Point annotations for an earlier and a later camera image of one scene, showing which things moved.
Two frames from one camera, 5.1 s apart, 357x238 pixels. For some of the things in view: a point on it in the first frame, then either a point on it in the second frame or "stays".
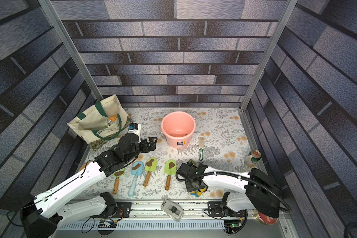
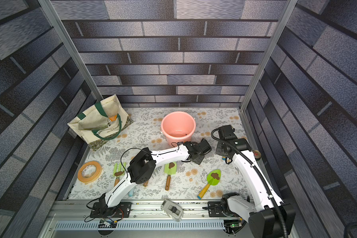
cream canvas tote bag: x=106 y=120 stays
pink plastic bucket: x=178 y=128 stays
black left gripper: x=147 y=148 to x=200 y=160
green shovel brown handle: x=170 y=168 stays
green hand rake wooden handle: x=117 y=174 stays
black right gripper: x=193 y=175 to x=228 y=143
